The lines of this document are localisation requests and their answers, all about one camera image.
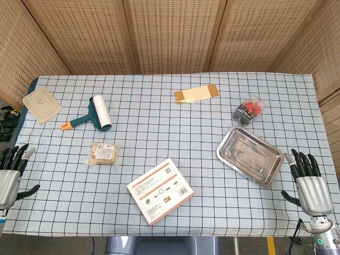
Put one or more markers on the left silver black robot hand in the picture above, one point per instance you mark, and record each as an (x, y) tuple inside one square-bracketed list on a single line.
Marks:
[(9, 183)]

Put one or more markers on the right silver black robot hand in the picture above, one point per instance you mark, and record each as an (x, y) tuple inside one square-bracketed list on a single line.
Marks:
[(313, 194)]

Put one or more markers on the packaged snack bag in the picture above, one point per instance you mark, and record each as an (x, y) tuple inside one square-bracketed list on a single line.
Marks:
[(103, 155)]

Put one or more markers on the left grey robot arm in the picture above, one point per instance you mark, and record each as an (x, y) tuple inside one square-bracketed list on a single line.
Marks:
[(2, 214)]

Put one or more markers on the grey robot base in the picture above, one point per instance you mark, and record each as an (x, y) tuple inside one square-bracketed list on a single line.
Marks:
[(162, 245)]

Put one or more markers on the stainless steel rectangular tray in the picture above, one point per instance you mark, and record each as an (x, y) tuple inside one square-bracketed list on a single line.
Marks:
[(249, 156)]

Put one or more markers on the woven bamboo screen panel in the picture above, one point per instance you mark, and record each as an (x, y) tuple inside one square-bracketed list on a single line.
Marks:
[(318, 45), (172, 34), (257, 34), (85, 34), (18, 47), (332, 119)]

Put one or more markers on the beige pulp container lid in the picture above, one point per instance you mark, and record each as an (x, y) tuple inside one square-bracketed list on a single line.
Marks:
[(41, 105)]

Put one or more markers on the metal table leg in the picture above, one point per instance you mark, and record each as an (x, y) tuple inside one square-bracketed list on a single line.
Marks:
[(235, 245)]

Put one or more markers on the clear bag red black parts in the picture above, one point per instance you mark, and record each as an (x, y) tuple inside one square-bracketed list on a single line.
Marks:
[(248, 110)]

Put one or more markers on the teal lint roller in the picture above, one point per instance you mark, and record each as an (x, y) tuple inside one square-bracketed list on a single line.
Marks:
[(102, 112)]

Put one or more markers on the white orange product box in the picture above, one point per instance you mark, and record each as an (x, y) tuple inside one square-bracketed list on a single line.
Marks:
[(159, 190)]

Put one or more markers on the brown cardboard strip with tape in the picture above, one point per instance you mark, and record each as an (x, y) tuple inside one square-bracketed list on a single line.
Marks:
[(196, 93)]

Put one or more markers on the blue checked tablecloth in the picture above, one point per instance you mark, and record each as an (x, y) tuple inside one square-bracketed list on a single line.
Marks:
[(170, 125)]

